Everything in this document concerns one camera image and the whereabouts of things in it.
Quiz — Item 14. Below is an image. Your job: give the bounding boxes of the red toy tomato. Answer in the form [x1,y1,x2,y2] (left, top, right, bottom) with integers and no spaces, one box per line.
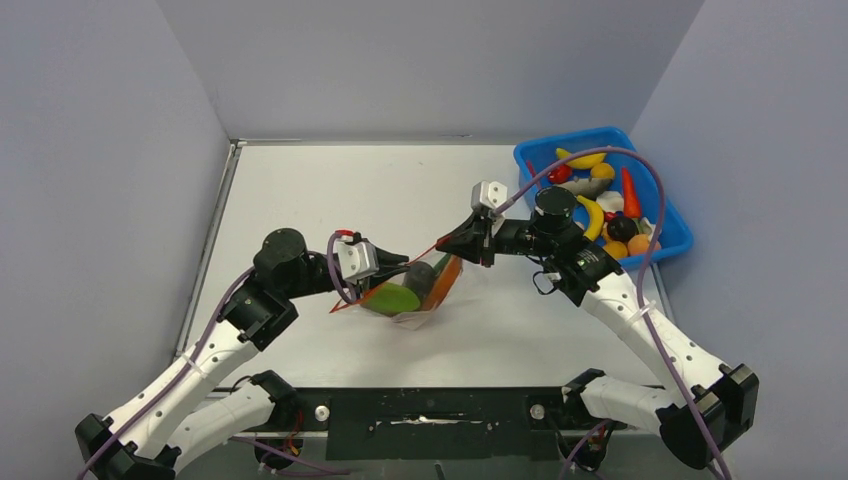
[547,164,572,185]

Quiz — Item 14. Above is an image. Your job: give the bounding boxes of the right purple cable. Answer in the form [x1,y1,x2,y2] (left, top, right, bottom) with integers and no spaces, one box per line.
[493,146,730,480]

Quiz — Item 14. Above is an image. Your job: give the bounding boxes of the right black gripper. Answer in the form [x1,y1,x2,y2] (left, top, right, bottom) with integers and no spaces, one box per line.
[437,209,556,267]

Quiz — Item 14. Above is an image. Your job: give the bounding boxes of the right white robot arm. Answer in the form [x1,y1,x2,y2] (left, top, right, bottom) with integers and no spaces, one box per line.
[436,182,759,470]

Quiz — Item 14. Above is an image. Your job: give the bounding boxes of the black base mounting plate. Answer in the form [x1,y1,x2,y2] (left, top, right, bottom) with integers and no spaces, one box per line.
[252,387,599,461]

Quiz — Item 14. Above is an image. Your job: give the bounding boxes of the orange toy peach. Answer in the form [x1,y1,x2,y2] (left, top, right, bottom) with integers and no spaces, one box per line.
[627,234,651,256]

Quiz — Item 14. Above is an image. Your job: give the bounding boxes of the yellow toy lemon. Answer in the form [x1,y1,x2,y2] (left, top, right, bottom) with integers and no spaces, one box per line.
[603,241,629,260]

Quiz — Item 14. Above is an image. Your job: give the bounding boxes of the yellow toy banana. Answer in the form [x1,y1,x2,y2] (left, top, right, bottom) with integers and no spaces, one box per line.
[576,195,605,242]
[555,148,607,170]

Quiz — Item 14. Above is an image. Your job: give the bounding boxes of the blue plastic bin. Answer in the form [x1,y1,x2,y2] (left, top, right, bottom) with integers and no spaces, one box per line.
[513,126,694,262]

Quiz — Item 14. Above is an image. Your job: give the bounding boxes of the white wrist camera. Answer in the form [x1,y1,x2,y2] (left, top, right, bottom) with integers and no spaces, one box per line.
[333,230,379,283]
[470,181,508,217]

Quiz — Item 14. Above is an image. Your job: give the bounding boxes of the clear zip top bag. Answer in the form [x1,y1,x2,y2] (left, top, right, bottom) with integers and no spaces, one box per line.
[330,237,490,330]

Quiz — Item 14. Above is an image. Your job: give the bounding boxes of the white toy garlic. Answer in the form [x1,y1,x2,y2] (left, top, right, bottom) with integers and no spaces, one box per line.
[595,190,624,213]

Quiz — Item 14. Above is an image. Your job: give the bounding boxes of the orange toy carrot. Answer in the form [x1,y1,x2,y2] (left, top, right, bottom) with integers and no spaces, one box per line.
[620,167,642,220]

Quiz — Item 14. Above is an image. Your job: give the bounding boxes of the purple cable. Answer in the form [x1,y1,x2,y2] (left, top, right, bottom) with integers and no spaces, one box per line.
[76,231,362,480]
[493,146,730,480]

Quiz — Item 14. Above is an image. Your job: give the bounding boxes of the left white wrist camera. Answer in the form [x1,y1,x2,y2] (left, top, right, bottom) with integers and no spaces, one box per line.
[333,230,379,283]

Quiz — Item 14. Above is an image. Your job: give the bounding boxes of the dark toy eggplant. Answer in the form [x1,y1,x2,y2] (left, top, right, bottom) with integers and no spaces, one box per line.
[606,216,640,243]
[402,261,437,302]

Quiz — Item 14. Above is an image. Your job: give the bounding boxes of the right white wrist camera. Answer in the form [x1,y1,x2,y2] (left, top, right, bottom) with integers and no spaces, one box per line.
[470,181,508,217]

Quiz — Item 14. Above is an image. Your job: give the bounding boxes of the grey toy fish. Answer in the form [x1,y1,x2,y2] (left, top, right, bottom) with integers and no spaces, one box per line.
[558,177,613,200]

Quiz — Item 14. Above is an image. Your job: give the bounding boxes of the green toy starfruit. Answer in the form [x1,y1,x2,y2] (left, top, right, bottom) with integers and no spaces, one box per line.
[361,283,421,317]

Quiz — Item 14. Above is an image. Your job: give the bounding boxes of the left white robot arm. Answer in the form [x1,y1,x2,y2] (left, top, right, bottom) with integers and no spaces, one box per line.
[75,228,409,479]

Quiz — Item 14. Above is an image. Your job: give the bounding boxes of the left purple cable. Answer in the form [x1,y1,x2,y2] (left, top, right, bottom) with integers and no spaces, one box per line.
[76,231,362,480]

